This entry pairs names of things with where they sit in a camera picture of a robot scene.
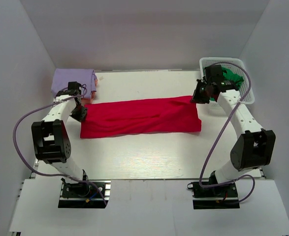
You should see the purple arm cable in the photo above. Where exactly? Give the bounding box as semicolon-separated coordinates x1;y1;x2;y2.
13;85;108;207
199;62;256;204

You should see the red t-shirt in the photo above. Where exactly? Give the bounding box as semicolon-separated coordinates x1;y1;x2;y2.
80;96;202;139

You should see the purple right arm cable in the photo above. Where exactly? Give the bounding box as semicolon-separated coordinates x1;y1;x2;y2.
199;62;256;204

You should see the white plastic basket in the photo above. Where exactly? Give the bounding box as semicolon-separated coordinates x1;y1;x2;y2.
199;57;256;109

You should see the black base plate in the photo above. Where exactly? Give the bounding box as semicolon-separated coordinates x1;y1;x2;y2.
58;180;111;209
187;182;240;210

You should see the folded lavender t-shirt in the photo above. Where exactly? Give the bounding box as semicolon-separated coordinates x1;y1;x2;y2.
51;68;95;97

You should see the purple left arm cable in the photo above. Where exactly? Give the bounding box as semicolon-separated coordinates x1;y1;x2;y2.
13;85;108;207

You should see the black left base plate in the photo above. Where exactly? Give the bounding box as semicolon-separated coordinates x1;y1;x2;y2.
58;180;111;209

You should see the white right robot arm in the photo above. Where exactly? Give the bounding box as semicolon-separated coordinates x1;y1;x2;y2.
191;62;276;196

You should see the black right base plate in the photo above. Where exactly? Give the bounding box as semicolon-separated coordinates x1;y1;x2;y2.
187;182;240;210

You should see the folded peach t-shirt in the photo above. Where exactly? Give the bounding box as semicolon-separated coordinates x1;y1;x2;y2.
82;74;98;105

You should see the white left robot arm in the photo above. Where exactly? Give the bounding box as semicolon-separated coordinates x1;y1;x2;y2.
31;82;91;196

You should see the crumpled green t-shirt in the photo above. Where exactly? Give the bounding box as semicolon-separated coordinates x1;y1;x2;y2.
205;65;244;101

